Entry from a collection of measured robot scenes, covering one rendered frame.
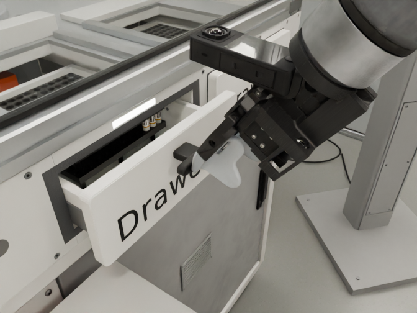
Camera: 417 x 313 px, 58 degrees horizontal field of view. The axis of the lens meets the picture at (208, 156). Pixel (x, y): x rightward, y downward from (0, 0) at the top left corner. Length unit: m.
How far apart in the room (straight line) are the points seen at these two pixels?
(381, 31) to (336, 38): 0.03
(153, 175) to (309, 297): 1.08
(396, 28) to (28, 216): 0.39
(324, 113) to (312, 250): 1.28
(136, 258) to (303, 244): 1.02
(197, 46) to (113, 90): 0.14
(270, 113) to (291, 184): 1.54
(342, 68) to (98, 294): 0.39
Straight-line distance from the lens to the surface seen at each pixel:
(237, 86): 0.70
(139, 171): 0.44
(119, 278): 0.54
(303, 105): 0.35
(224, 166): 0.41
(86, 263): 0.59
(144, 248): 0.69
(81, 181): 0.52
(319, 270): 1.54
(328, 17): 0.30
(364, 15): 0.29
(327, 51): 0.30
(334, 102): 0.33
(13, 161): 0.42
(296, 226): 1.67
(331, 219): 1.68
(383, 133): 1.41
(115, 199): 0.43
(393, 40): 0.29
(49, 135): 0.44
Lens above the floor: 1.19
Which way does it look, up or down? 36 degrees down
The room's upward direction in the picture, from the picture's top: straight up
